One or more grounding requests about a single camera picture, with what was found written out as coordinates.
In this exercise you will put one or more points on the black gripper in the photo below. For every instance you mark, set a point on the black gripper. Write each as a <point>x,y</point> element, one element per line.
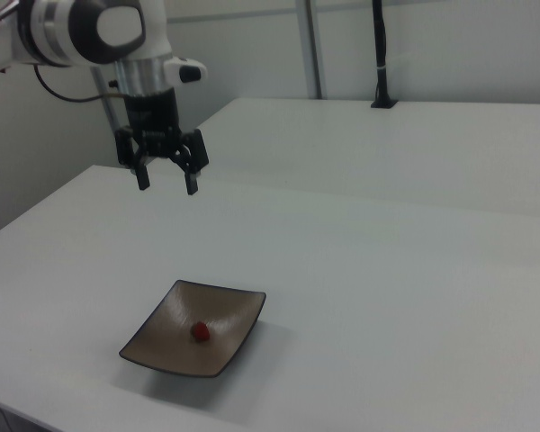
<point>155,121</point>

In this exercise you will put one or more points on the red strawberry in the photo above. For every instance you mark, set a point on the red strawberry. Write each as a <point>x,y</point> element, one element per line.
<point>201,332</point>

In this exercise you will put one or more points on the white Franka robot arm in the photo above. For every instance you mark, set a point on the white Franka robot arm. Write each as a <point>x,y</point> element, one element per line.
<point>49,31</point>

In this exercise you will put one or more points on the square brown ceramic plate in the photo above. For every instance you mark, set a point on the square brown ceramic plate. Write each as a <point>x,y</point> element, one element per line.
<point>171,346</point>

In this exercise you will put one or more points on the black pole with base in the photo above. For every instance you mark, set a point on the black pole with base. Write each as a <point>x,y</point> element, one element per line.
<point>380,45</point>

